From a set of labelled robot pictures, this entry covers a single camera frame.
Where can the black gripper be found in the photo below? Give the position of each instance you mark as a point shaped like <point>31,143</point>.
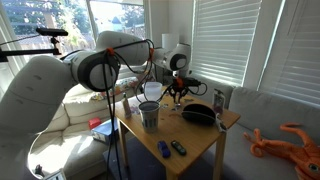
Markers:
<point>180,87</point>

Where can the silver spoon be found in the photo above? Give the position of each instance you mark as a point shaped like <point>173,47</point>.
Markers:
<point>176,106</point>

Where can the clear plastic container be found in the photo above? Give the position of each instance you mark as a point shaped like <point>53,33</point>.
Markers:
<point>153,90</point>

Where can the silver metal cup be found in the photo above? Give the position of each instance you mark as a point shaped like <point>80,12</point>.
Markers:
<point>149,115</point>

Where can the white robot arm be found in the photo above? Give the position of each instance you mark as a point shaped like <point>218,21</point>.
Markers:
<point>36,92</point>

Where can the wooden side table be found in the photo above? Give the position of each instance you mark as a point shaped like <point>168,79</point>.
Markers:
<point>196,139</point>

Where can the clear purple bottle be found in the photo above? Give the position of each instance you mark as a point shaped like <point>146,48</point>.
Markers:
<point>218,101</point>

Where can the small bottle with label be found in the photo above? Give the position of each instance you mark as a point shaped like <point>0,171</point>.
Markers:
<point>126,106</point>

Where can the green toy car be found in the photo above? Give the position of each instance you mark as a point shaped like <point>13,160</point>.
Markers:
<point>178,147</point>

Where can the blue toy car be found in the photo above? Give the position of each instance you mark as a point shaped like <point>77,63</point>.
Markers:
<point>163,149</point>

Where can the white window blinds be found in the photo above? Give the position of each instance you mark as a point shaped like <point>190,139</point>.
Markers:
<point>223,32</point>

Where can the dark blue floor mat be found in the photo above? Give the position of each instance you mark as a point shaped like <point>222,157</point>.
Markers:
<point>142,165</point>

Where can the blue box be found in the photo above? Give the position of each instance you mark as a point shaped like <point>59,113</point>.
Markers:
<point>104,132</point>

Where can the grey sofa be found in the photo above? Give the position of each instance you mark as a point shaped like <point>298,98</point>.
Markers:
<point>267,113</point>

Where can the red box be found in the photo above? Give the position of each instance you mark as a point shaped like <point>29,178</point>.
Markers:
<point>94,122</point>

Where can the cream sofa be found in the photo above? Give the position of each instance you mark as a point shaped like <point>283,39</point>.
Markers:
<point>67,143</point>

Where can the orange plush squid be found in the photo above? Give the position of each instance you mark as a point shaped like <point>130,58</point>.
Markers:
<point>305,157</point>

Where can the camera on black tripod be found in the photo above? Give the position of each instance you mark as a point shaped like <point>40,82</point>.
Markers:
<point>53,33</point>

